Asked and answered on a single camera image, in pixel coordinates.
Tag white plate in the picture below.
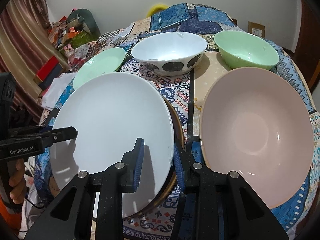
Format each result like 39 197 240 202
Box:
49 72 174 218

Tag dark purple plate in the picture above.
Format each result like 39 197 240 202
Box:
124 98 184 219

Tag mint green plate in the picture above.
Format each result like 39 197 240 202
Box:
73 47 126 90

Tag pink bowl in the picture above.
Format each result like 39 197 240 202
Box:
200 67 314 209

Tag white bowl black spots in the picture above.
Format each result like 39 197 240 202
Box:
131 31 207 76

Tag green bowl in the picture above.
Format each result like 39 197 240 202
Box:
214 30 279 70

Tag person left hand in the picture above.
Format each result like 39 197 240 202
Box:
9 159 27 204

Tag white folded cloth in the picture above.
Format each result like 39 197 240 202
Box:
41 73 76 110

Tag red box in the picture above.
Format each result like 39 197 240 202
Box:
36 56 59 81

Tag pink rabbit toy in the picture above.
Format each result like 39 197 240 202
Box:
64 43 75 66

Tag green box with clutter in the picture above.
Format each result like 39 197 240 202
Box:
48 17 98 50

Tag striped brown curtain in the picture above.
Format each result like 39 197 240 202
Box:
1 0 68 122

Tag patchwork tablecloth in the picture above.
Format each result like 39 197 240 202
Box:
35 2 320 240

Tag grey neck pillow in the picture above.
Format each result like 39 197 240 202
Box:
67 9 100 36

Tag yellow foam arch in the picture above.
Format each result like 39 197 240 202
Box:
146 4 169 17

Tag wooden wardrobe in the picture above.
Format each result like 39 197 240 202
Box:
294 0 320 92

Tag cardboard box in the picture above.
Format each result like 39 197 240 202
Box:
248 21 265 38

